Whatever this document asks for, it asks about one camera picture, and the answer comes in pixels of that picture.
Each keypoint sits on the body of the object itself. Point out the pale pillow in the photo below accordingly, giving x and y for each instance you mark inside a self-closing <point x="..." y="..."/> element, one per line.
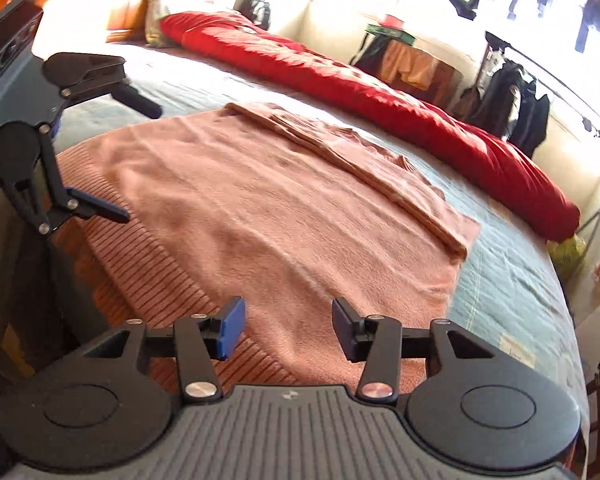
<point x="157" y="20"/>

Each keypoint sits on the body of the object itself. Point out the brown hanging garment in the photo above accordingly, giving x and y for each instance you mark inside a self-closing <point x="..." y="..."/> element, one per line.
<point x="469" y="104"/>

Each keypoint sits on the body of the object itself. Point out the black backpack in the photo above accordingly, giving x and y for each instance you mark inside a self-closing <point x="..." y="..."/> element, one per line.
<point x="254" y="10"/>

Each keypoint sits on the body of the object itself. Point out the red quilt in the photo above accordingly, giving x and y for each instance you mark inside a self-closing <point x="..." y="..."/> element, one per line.
<point x="380" y="105"/>

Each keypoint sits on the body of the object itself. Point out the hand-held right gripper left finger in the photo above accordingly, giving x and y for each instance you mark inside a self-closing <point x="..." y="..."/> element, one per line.
<point x="232" y="327"/>

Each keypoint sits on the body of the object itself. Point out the yellow plastic bag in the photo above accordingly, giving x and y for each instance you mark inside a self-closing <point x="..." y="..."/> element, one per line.
<point x="567" y="257"/>

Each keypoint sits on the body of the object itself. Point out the grey-blue checked bed cover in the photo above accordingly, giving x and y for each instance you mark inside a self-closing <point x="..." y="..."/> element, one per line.
<point x="510" y="280"/>

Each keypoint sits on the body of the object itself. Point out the brown cabinet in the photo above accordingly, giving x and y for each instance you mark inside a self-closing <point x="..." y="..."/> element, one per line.
<point x="442" y="82"/>

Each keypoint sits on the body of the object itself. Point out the plain dark jacket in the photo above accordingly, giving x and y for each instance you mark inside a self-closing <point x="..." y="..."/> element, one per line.
<point x="532" y="120"/>

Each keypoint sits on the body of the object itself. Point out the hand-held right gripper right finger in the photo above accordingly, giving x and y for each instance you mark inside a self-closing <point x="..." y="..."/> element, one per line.
<point x="344" y="332"/>

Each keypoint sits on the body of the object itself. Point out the orange knit sweater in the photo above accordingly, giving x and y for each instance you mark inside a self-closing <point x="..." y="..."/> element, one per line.
<point x="260" y="220"/>

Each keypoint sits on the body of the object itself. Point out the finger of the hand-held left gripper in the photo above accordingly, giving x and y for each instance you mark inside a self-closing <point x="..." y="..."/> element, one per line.
<point x="95" y="72"/>
<point x="97" y="207"/>

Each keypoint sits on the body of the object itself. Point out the metal drying rack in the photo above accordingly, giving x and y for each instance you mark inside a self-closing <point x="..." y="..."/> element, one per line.
<point x="545" y="70"/>

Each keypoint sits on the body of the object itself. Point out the orange hanging cloths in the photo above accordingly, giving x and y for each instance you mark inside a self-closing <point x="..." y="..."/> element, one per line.
<point x="407" y="65"/>

